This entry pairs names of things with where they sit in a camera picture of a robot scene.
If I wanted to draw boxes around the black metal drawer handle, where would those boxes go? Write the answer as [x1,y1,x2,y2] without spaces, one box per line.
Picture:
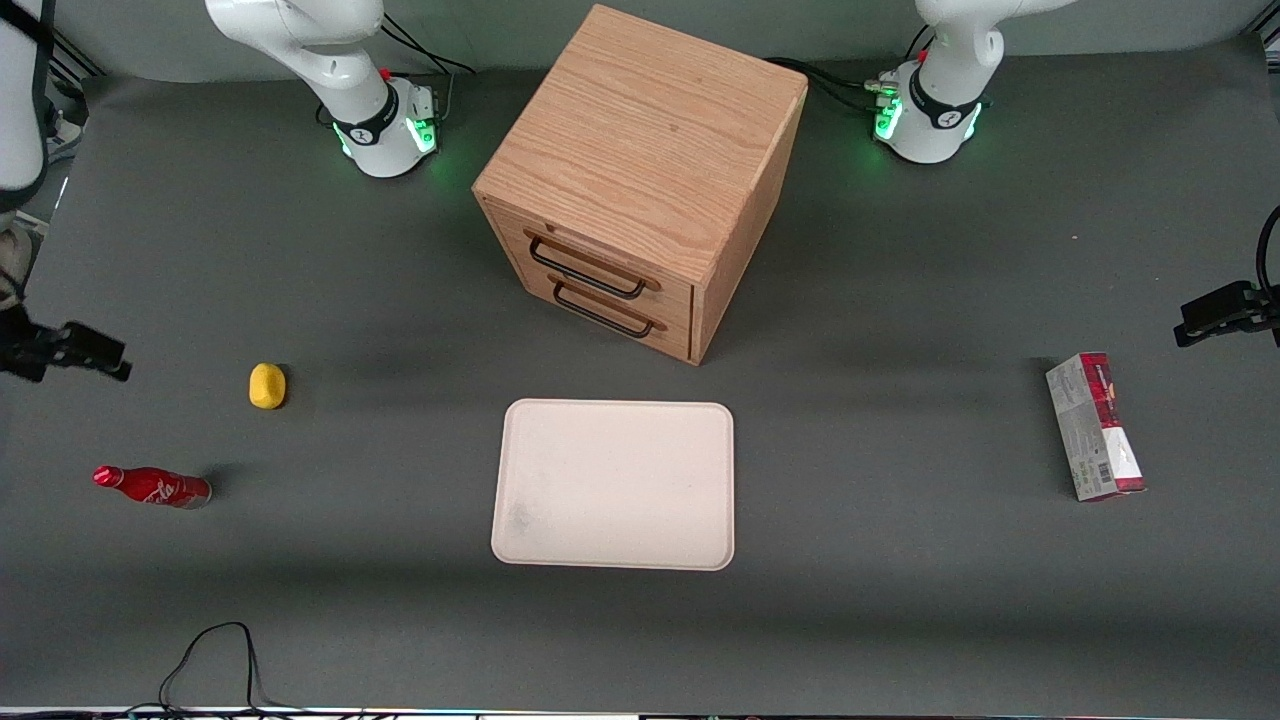
[551,280,657,338]
[527,233,649,300]

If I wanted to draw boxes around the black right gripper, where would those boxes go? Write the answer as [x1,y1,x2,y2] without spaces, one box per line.
[0,303,133,384]

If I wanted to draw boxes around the cream rectangular tray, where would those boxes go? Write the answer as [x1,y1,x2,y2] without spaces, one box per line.
[491,399,736,572]

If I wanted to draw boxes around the wooden drawer cabinet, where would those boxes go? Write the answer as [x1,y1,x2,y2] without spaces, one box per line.
[472,4,809,366]

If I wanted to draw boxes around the black cables behind left arm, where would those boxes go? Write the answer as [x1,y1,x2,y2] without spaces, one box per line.
[764,57,901,113]

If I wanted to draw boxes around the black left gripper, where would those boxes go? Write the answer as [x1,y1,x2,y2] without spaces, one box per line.
[1174,282,1280,348]

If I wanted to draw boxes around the black looped cable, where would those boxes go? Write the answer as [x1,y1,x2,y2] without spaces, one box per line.
[158,621,301,715]

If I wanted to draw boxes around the black cables behind arm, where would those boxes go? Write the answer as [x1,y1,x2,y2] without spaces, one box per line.
[380,14,477,77]
[764,57,901,113]

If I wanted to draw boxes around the red and grey carton box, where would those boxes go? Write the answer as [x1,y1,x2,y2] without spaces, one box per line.
[1045,352,1147,502]

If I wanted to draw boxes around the black cables behind right arm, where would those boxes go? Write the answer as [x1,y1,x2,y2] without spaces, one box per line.
[380,14,477,77]

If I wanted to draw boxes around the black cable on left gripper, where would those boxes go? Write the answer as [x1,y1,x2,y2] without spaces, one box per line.
[1257,205,1280,301]

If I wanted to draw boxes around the red coke bottle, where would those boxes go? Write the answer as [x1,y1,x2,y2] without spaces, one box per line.
[93,465,213,510]

